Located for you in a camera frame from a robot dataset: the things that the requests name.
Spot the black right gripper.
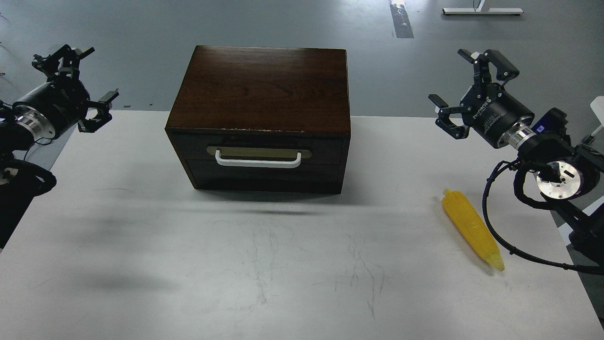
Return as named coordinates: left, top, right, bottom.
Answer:
left=428, top=49, right=535, bottom=149

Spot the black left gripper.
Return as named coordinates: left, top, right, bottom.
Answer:
left=12, top=44, right=119, bottom=140

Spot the wooden drawer with white handle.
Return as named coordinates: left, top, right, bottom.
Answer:
left=168, top=133, right=346, bottom=164

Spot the yellow corn cob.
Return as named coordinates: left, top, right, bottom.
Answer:
left=441, top=188, right=505, bottom=272

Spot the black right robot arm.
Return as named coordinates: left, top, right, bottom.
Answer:
left=428, top=49, right=603, bottom=275

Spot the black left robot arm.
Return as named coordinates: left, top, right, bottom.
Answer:
left=0, top=44, right=119, bottom=247

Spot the dark wooden drawer cabinet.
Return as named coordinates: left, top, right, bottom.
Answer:
left=165, top=46, right=352, bottom=195

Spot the white floor stand base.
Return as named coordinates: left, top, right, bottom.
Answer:
left=442, top=0, right=524, bottom=16

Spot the grey floor tape strip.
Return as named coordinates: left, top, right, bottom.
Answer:
left=389, top=0, right=414, bottom=39

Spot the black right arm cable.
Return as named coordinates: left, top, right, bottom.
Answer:
left=482, top=160, right=604, bottom=276

